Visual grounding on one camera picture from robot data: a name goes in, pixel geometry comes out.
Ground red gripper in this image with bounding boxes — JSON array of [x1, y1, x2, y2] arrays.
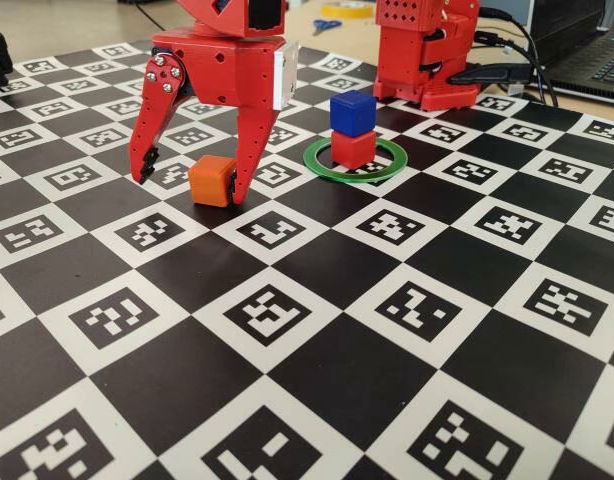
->
[[128, 27, 288, 206]]

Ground orange cube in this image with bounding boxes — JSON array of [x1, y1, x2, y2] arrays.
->
[[186, 154, 238, 207]]

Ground red cube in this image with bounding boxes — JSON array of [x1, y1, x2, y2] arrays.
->
[[330, 128, 377, 170]]

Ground blue cube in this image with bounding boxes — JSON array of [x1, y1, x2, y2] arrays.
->
[[329, 89, 378, 138]]

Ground yellow tape roll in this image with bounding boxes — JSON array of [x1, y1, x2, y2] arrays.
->
[[321, 0, 374, 20]]

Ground black white marker checkerboard mat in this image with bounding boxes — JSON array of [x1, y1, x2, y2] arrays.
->
[[0, 30, 614, 480]]

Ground black laptop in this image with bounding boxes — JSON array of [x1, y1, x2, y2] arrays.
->
[[529, 0, 614, 105]]

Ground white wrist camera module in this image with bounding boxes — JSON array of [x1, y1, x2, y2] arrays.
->
[[272, 39, 302, 112]]

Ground green flat ring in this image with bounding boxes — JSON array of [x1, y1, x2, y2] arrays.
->
[[301, 137, 410, 185]]

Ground blue handled scissors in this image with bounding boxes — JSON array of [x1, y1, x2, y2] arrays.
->
[[311, 18, 344, 37]]

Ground thick black cable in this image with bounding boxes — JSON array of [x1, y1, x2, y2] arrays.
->
[[479, 6, 561, 108], [474, 30, 546, 104]]

